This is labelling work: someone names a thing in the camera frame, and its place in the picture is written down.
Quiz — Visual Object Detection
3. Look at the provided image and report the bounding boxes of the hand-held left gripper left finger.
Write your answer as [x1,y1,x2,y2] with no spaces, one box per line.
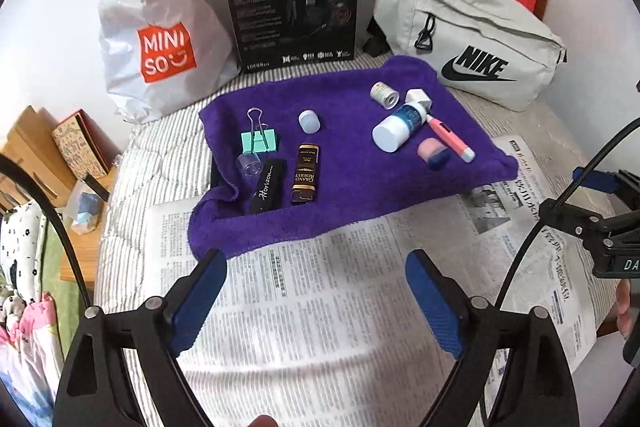
[54,248,228,427]

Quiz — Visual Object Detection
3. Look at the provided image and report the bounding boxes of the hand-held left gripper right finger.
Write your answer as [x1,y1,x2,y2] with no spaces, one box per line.
[405,249,580,427]

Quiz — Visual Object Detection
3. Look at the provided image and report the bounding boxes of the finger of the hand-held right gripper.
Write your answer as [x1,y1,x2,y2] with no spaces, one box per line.
[537,198,617,254]
[571,166,640,198]

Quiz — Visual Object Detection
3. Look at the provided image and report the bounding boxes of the black small box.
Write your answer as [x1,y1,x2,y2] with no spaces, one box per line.
[250,159,288,214]

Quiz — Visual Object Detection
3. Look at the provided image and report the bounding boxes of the pink pen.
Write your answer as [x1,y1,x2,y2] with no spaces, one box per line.
[425,114,476,164]

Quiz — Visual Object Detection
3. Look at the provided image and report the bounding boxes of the clear plastic cap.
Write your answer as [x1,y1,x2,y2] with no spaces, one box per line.
[235,152,265,178]

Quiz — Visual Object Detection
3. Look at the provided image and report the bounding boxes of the pink navy small container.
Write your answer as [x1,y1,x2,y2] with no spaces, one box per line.
[417,137,448,170]

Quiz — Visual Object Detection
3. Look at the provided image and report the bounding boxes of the brown small box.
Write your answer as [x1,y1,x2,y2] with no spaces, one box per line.
[291,144,322,206]

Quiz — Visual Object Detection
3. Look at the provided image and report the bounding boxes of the green binder clip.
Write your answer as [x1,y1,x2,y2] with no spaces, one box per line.
[241,108,280,154]

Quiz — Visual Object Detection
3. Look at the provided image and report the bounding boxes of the large white blue bottle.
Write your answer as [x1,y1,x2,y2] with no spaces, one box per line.
[371,103,428,152]

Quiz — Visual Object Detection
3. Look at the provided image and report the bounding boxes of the white charger plug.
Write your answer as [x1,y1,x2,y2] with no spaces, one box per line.
[404,88,433,112]

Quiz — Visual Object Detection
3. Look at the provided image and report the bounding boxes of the small white jar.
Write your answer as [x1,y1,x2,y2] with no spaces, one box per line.
[298,109,321,135]

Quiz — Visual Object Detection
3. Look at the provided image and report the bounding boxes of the white tape roll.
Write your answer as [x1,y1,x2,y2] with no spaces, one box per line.
[370,81,399,109]

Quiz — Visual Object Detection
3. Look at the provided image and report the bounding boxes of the person's right hand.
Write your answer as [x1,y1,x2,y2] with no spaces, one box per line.
[615,279,635,339]

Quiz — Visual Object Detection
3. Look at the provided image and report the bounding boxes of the newspaper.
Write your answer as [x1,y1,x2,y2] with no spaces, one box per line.
[145,134,618,427]

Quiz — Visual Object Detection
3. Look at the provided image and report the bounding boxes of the wooden nightstand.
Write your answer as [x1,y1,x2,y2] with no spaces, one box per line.
[60,167,121,298]

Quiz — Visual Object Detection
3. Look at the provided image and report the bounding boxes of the green blanket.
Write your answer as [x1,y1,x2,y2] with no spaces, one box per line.
[40,217,83,333]

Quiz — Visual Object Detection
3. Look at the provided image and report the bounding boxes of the purple towel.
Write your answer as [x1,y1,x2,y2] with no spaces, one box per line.
[187,55,518,260]

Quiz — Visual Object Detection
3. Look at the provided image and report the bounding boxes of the clear bag with blue items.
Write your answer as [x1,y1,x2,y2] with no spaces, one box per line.
[65,179,103,235]

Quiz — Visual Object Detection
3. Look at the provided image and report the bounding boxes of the black stick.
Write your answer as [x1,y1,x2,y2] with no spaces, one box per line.
[82,174,110,201]

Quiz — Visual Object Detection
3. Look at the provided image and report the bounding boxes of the pink printed cloth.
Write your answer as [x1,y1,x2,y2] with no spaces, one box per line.
[0,292,61,408]

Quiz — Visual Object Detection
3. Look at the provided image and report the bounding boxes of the polka dot white cloth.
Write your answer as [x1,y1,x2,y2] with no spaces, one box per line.
[0,202,48,303]

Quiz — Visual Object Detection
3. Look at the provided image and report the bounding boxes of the red book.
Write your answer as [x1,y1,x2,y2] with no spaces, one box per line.
[75,109,118,168]

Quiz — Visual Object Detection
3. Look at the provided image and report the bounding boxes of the grey waist bag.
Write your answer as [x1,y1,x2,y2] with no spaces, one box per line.
[365,0,568,112]

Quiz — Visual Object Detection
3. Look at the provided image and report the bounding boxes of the patterned notebook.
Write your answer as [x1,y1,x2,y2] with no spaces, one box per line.
[51,117,108,180]

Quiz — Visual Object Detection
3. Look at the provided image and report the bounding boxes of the white plastic shopping bag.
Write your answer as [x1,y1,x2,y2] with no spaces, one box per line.
[96,0,241,124]

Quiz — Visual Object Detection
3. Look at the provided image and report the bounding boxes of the black headset box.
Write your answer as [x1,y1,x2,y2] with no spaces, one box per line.
[220,0,361,72]

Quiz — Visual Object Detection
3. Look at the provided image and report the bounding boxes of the black cable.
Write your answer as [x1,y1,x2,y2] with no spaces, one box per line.
[0,153,221,427]
[479,118,640,427]

